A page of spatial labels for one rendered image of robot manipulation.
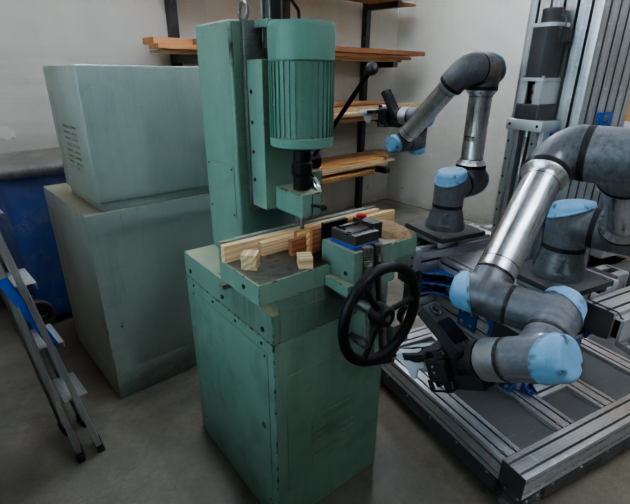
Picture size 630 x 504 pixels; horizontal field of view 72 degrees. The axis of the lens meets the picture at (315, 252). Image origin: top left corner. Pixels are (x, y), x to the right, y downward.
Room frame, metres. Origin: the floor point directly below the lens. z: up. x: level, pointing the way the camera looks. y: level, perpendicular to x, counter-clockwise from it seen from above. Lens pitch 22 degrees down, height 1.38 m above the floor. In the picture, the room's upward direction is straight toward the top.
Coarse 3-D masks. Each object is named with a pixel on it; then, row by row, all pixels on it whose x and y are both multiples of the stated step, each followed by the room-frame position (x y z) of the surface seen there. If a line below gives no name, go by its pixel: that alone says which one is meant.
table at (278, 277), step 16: (400, 240) 1.29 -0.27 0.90; (416, 240) 1.33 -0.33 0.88; (272, 256) 1.15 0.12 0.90; (288, 256) 1.15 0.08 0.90; (320, 256) 1.15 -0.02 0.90; (400, 256) 1.29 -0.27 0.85; (224, 272) 1.10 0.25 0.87; (240, 272) 1.04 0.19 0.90; (256, 272) 1.04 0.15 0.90; (272, 272) 1.04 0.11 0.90; (288, 272) 1.04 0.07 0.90; (304, 272) 1.05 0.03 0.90; (320, 272) 1.08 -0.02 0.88; (240, 288) 1.03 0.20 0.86; (256, 288) 0.97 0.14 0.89; (272, 288) 0.99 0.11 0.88; (288, 288) 1.02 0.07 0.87; (304, 288) 1.05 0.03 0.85; (336, 288) 1.05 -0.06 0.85; (256, 304) 0.97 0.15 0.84
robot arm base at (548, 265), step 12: (540, 252) 1.24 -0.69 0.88; (552, 252) 1.20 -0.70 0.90; (564, 252) 1.18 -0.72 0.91; (576, 252) 1.17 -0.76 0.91; (540, 264) 1.21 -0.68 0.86; (552, 264) 1.18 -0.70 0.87; (564, 264) 1.17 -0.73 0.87; (576, 264) 1.17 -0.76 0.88; (540, 276) 1.20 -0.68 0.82; (552, 276) 1.17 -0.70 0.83; (564, 276) 1.16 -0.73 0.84; (576, 276) 1.16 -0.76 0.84
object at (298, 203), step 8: (288, 184) 1.32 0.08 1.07; (280, 192) 1.27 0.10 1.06; (288, 192) 1.24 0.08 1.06; (296, 192) 1.22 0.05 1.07; (304, 192) 1.22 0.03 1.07; (312, 192) 1.22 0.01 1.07; (320, 192) 1.23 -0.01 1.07; (280, 200) 1.28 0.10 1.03; (288, 200) 1.24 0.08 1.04; (296, 200) 1.21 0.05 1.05; (304, 200) 1.19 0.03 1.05; (312, 200) 1.21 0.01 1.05; (320, 200) 1.23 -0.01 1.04; (280, 208) 1.28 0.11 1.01; (288, 208) 1.24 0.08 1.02; (296, 208) 1.21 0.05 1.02; (304, 208) 1.19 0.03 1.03; (312, 208) 1.21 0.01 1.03; (304, 216) 1.19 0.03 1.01; (312, 216) 1.21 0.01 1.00
